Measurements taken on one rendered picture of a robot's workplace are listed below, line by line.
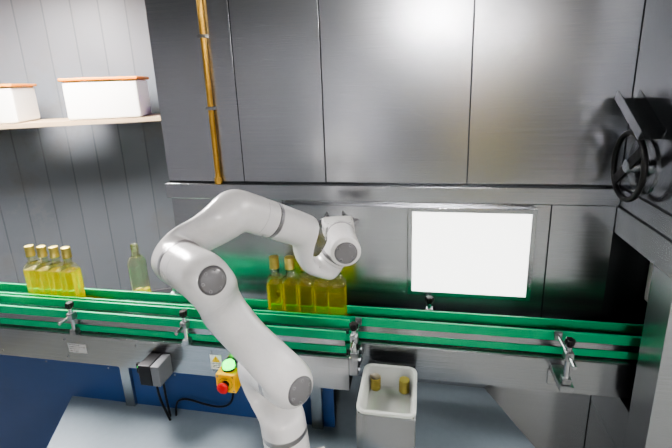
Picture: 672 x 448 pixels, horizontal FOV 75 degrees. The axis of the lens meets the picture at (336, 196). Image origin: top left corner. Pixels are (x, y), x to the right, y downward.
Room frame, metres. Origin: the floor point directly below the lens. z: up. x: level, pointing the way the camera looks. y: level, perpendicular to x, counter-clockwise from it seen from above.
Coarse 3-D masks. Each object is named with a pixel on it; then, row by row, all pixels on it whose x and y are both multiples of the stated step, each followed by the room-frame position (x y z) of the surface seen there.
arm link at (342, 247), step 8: (336, 224) 1.20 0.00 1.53; (344, 224) 1.19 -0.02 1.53; (328, 232) 1.19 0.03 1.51; (336, 232) 1.13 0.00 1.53; (344, 232) 1.12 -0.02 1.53; (352, 232) 1.14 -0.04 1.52; (328, 240) 1.14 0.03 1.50; (336, 240) 1.08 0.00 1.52; (344, 240) 1.08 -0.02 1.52; (352, 240) 1.08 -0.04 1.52; (328, 248) 1.11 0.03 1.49; (336, 248) 1.07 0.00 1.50; (344, 248) 1.07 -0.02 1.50; (352, 248) 1.08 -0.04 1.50; (360, 248) 1.08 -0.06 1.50; (328, 256) 1.11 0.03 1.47; (336, 256) 1.07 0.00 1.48; (344, 256) 1.07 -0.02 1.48; (352, 256) 1.08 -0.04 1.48; (344, 264) 1.08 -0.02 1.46; (352, 264) 1.08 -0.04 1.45
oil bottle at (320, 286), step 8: (320, 280) 1.39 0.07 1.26; (328, 280) 1.41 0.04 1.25; (320, 288) 1.39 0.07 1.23; (328, 288) 1.39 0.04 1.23; (320, 296) 1.39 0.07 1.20; (328, 296) 1.39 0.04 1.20; (320, 304) 1.39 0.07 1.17; (328, 304) 1.39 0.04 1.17; (320, 312) 1.39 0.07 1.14; (328, 312) 1.38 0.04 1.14
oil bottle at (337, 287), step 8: (336, 280) 1.39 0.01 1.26; (344, 280) 1.40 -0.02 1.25; (336, 288) 1.38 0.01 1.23; (344, 288) 1.38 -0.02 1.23; (336, 296) 1.38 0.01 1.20; (344, 296) 1.38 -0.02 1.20; (336, 304) 1.38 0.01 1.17; (344, 304) 1.37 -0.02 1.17; (336, 312) 1.38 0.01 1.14; (344, 312) 1.37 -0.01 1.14
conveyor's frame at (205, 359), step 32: (0, 352) 1.52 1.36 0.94; (32, 352) 1.49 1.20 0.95; (64, 352) 1.46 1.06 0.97; (96, 352) 1.43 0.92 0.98; (128, 352) 1.40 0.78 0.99; (160, 352) 1.38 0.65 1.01; (192, 352) 1.35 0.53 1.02; (224, 352) 1.33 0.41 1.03; (384, 352) 1.31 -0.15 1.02; (416, 352) 1.29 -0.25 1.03; (448, 352) 1.27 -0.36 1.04; (480, 352) 1.25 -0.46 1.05; (512, 352) 1.24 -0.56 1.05; (128, 384) 1.41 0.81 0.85; (320, 384) 1.26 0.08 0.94; (480, 384) 1.25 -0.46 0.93; (512, 384) 1.22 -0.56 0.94; (544, 384) 1.21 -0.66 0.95; (576, 384) 1.19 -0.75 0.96; (608, 384) 1.17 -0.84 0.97; (320, 416) 1.26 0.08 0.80
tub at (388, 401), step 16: (368, 368) 1.25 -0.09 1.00; (384, 368) 1.24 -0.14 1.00; (400, 368) 1.23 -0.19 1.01; (368, 384) 1.22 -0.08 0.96; (384, 384) 1.24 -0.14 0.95; (416, 384) 1.15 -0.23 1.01; (368, 400) 1.17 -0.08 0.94; (384, 400) 1.17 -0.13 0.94; (400, 400) 1.17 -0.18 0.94; (416, 400) 1.08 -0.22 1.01; (400, 416) 1.02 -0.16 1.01
